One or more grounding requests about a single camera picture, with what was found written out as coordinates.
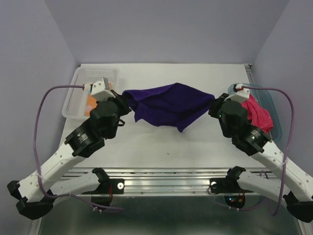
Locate orange polka dot towel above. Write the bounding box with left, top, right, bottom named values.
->
left=84, top=82, right=112, bottom=117

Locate purple towel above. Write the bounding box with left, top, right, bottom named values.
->
left=122, top=83, right=215, bottom=132

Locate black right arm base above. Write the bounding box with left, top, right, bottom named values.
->
left=207, top=166, right=246, bottom=211

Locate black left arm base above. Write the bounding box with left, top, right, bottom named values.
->
left=91, top=168, right=125, bottom=213

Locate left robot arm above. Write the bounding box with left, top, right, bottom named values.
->
left=7, top=94, right=131, bottom=220

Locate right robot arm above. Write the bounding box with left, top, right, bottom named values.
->
left=208, top=94, right=313, bottom=223

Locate pink towel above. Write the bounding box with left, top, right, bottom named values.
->
left=242, top=94, right=273, bottom=134

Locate white plastic basket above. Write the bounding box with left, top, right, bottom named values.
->
left=62, top=64, right=119, bottom=120

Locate blue plastic tub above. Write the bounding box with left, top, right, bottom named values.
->
left=242, top=83, right=282, bottom=142

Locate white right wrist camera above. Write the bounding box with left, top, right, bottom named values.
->
left=226, top=83, right=250, bottom=103

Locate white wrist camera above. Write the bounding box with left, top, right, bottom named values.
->
left=84, top=77, right=115, bottom=101
left=226, top=83, right=250, bottom=103

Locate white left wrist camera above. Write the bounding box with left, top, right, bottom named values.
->
left=84, top=77, right=115, bottom=101

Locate aluminium mounting rail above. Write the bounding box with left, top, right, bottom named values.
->
left=40, top=167, right=301, bottom=196

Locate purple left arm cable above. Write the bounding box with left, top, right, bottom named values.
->
left=33, top=84, right=124, bottom=213

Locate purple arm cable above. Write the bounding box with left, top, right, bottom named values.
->
left=228, top=84, right=294, bottom=216
left=33, top=84, right=124, bottom=213

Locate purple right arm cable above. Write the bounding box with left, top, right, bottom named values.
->
left=228, top=84, right=294, bottom=216

